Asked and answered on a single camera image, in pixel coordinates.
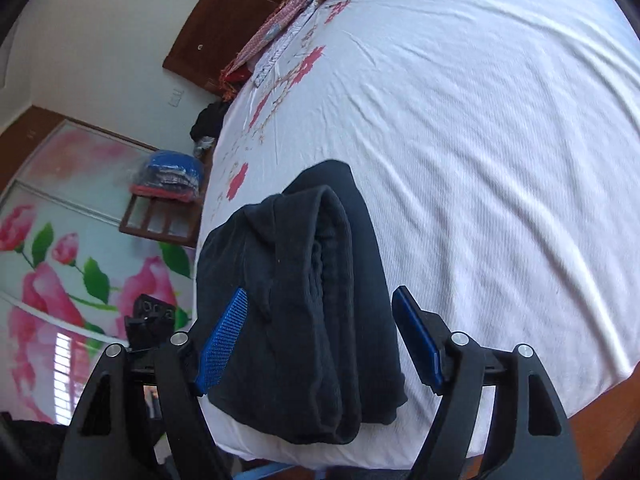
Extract black pants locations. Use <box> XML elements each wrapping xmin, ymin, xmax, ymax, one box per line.
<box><xmin>196</xmin><ymin>160</ymin><xmax>407</xmax><ymax>444</ymax></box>

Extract floral sliding wardrobe door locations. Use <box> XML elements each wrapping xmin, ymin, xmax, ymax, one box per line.
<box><xmin>1</xmin><ymin>120</ymin><xmax>194</xmax><ymax>425</ymax></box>

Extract wooden bedside chair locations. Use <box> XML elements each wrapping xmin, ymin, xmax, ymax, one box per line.
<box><xmin>118</xmin><ymin>153</ymin><xmax>212</xmax><ymax>248</ymax></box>

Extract plastic bag of clothes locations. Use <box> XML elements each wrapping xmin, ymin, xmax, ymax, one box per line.
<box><xmin>129</xmin><ymin>151</ymin><xmax>205</xmax><ymax>203</ymax></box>

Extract black clothes by bed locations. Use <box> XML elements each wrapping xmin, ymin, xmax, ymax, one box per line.
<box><xmin>190</xmin><ymin>101</ymin><xmax>231</xmax><ymax>143</ymax></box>

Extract white floral bed sheet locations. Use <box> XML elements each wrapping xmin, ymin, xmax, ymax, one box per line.
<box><xmin>197</xmin><ymin>0</ymin><xmax>640</xmax><ymax>472</ymax></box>

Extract dark wooden headboard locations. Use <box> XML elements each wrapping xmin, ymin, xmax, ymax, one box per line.
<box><xmin>163</xmin><ymin>0</ymin><xmax>279</xmax><ymax>96</ymax></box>

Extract pink patterned quilt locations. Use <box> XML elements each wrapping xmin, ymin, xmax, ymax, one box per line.
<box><xmin>219</xmin><ymin>0</ymin><xmax>324</xmax><ymax>102</ymax></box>

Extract white wall socket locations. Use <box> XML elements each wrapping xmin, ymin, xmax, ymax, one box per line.
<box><xmin>168</xmin><ymin>88</ymin><xmax>184</xmax><ymax>107</ymax></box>

